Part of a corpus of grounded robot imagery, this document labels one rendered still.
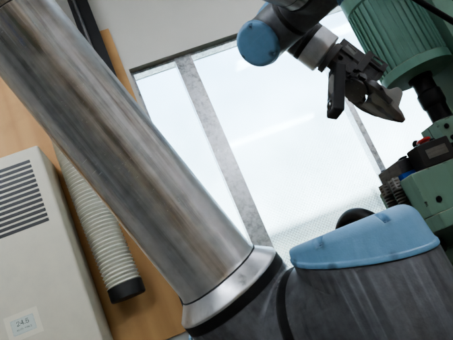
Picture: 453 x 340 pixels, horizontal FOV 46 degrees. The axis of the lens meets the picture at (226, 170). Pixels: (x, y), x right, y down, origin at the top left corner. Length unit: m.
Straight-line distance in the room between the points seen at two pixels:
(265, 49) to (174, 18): 1.91
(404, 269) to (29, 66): 0.46
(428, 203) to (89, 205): 1.61
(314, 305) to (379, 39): 0.92
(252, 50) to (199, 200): 0.48
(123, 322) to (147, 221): 1.87
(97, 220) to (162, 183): 1.76
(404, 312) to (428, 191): 0.60
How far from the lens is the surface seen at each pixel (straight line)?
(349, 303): 0.55
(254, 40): 1.05
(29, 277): 2.29
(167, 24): 2.92
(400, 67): 1.36
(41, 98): 0.66
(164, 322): 2.48
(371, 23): 1.41
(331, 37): 1.17
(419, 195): 1.12
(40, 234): 2.30
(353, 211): 1.16
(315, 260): 0.56
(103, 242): 2.35
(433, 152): 1.16
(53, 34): 0.67
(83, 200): 2.41
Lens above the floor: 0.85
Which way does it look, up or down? 14 degrees up
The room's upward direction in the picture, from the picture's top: 23 degrees counter-clockwise
